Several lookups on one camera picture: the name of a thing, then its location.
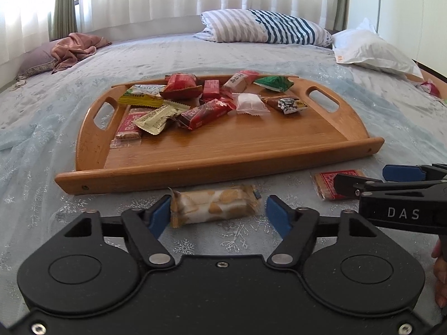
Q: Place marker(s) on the red foil snack bar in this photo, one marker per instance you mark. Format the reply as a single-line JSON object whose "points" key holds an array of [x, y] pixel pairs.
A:
{"points": [[211, 90]]}

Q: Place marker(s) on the person right hand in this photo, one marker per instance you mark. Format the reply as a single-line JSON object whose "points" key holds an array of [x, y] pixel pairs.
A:
{"points": [[440, 273]]}

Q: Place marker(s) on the white plastic bag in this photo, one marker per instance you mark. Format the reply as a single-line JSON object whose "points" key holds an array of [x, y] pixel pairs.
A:
{"points": [[364, 47]]}

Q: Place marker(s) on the red white small snack packet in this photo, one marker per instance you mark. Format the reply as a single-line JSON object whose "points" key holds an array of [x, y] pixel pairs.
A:
{"points": [[239, 81]]}

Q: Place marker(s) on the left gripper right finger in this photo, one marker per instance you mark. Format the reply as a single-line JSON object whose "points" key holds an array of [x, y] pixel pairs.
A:
{"points": [[299, 229]]}

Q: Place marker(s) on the gold snack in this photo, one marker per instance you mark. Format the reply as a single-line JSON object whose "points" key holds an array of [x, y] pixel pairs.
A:
{"points": [[155, 121]]}

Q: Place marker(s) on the red clear biscuit pack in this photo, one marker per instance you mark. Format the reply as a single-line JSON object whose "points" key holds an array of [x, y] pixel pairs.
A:
{"points": [[324, 183]]}

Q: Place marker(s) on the pink crumpled blanket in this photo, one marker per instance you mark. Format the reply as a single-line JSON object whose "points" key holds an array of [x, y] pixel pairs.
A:
{"points": [[76, 47]]}

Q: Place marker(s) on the light blue lace bedspread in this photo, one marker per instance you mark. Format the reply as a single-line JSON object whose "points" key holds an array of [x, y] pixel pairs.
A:
{"points": [[40, 123]]}

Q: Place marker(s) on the white pink pastry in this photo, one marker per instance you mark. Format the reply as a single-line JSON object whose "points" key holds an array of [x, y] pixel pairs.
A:
{"points": [[250, 103]]}

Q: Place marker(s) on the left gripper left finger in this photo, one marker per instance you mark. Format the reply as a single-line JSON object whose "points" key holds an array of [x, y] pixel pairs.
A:
{"points": [[127, 241]]}

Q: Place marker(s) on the beige cookie sandwich pack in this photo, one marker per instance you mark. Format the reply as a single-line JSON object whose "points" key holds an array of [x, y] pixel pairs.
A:
{"points": [[212, 205]]}

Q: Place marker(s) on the red item by bedside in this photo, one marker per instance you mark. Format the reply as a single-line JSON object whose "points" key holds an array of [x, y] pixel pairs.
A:
{"points": [[430, 88]]}

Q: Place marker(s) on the green snack packet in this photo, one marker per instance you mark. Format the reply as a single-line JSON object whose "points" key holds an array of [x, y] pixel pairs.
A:
{"points": [[274, 83]]}

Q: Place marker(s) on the red pillow snack bag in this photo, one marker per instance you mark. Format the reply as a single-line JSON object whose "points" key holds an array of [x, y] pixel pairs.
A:
{"points": [[182, 86]]}

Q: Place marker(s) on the green drape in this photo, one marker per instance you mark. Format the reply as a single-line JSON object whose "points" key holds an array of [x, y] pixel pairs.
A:
{"points": [[63, 19]]}

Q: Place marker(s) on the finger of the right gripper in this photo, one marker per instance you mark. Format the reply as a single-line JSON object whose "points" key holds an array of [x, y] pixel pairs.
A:
{"points": [[407, 173], [351, 186]]}

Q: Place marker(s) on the yellow Americ cracker pack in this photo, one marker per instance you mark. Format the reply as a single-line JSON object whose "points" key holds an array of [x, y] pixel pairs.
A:
{"points": [[143, 96]]}

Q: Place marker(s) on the wooden serving tray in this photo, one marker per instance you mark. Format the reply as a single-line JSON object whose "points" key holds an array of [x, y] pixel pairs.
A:
{"points": [[235, 146]]}

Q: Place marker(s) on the purple pillow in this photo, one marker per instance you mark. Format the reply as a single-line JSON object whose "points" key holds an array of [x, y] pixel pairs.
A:
{"points": [[37, 61]]}

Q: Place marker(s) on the small trinket on bed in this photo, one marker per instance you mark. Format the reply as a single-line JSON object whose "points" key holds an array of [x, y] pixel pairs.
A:
{"points": [[19, 84]]}

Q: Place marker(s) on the striped pillow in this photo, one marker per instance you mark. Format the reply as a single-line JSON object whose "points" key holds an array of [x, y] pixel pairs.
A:
{"points": [[239, 25]]}

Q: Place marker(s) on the brown almond snack pack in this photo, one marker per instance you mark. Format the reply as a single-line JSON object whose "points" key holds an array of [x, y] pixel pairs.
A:
{"points": [[286, 104]]}

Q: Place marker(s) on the long red chocolate wafer bar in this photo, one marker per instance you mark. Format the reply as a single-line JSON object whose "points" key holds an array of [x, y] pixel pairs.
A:
{"points": [[205, 113]]}

